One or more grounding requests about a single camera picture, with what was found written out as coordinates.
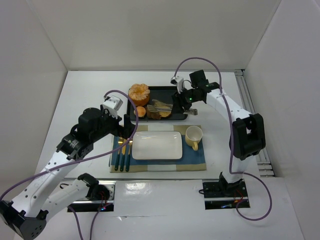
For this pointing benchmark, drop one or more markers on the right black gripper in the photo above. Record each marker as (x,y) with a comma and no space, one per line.
(180,103)

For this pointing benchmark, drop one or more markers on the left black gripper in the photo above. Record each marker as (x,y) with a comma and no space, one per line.
(126,126)

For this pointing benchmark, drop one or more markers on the metal serving tongs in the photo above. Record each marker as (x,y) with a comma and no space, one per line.
(157,106)

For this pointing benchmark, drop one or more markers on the brown chocolate croissant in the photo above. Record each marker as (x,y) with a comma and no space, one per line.
(153,115)

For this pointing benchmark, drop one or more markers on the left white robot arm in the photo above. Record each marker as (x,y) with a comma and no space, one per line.
(28,213)

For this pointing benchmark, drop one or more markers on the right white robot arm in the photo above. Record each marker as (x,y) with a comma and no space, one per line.
(247,132)

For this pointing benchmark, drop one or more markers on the tan bread slice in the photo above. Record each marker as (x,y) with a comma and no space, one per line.
(165,114)

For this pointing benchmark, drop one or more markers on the black rectangular tray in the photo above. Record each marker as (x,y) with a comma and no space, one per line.
(163,94)

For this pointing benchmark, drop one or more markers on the small round bun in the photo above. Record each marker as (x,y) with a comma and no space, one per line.
(140,111)

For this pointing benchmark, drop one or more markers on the white rectangular plate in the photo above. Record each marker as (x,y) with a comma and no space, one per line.
(157,145)

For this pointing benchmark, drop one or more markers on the yellow mug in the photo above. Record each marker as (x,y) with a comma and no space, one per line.
(193,136)

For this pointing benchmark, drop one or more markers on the peeled orange mandarin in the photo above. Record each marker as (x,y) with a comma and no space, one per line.
(139,94)

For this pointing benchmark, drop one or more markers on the gold knife green handle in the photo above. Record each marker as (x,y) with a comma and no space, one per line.
(123,152)

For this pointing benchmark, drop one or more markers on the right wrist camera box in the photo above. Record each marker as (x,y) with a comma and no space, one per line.
(178,81)

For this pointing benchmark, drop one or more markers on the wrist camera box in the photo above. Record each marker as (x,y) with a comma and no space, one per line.
(112,104)
(178,81)

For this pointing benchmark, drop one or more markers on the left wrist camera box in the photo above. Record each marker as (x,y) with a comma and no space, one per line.
(112,104)

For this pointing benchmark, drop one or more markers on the gold spoon green handle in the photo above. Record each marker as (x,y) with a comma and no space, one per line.
(128,159)

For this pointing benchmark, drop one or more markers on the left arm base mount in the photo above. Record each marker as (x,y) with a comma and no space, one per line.
(100,196)

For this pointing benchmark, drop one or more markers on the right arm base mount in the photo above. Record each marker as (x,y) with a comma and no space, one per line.
(219,194)

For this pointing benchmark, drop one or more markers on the aluminium frame rail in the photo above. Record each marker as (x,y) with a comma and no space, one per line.
(263,161)

